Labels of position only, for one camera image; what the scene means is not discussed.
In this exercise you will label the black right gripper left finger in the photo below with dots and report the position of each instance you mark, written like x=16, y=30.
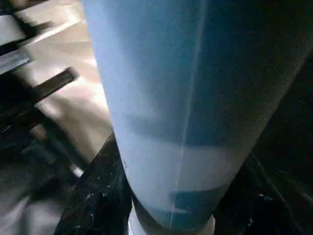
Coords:
x=97, y=191

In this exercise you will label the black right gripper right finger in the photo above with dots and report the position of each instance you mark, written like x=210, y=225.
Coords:
x=259, y=210

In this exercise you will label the black mat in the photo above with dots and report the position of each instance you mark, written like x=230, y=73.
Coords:
x=288, y=147

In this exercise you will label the white plastic table top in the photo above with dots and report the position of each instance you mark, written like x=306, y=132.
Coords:
x=73, y=98

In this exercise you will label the white plastic table leg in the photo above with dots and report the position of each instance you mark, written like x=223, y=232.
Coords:
x=171, y=98

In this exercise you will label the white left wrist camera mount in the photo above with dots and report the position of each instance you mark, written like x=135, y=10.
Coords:
x=12, y=29

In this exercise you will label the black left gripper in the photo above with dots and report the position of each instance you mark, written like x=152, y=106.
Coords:
x=19, y=102

